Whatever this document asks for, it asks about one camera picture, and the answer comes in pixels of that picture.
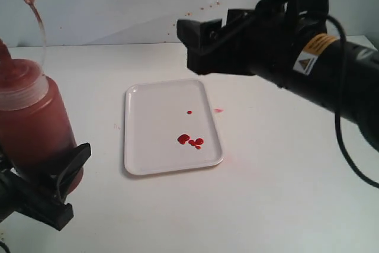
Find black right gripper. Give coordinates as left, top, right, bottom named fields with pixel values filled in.
left=176, top=0, right=336, bottom=87

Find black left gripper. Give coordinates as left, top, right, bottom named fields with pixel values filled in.
left=1, top=143, right=91, bottom=231

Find red sauce squeeze bottle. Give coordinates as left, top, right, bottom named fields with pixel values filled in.
left=0, top=0, right=85, bottom=194

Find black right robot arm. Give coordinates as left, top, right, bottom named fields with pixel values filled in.
left=176, top=0, right=378, bottom=148

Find red sauce drops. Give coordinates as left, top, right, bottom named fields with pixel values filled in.
left=177, top=134, right=191, bottom=145

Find white rectangular plastic tray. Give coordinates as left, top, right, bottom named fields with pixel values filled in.
left=124, top=79, right=224, bottom=176

